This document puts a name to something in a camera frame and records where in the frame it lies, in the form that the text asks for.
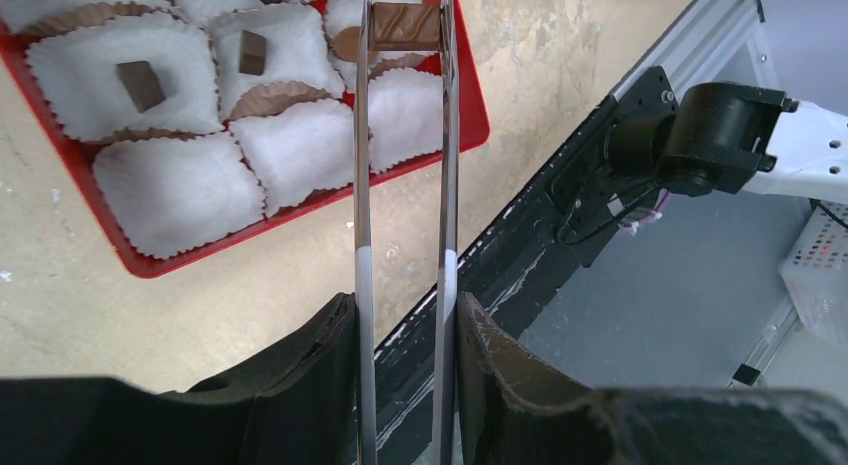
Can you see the ridged milk chocolate bar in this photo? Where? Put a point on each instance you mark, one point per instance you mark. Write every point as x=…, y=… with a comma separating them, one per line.
x=405, y=27

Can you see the metal tongs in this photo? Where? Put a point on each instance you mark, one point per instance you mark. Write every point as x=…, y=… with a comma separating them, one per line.
x=413, y=234

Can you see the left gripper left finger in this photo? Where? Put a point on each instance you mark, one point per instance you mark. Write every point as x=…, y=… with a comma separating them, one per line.
x=291, y=403

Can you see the brown chocolate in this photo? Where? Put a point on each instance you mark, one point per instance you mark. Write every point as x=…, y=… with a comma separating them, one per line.
x=253, y=52

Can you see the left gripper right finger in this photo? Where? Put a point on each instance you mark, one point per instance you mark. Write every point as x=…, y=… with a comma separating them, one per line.
x=596, y=416

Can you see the dark cube chocolate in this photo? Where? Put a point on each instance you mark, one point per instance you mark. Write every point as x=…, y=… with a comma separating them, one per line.
x=141, y=84

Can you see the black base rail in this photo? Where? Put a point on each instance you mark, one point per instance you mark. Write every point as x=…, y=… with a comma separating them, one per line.
x=560, y=221

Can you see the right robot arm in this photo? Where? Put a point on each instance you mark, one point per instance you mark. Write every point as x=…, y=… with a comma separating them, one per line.
x=730, y=137

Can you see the round dark chocolate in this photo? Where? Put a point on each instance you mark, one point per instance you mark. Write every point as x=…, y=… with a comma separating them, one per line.
x=346, y=46

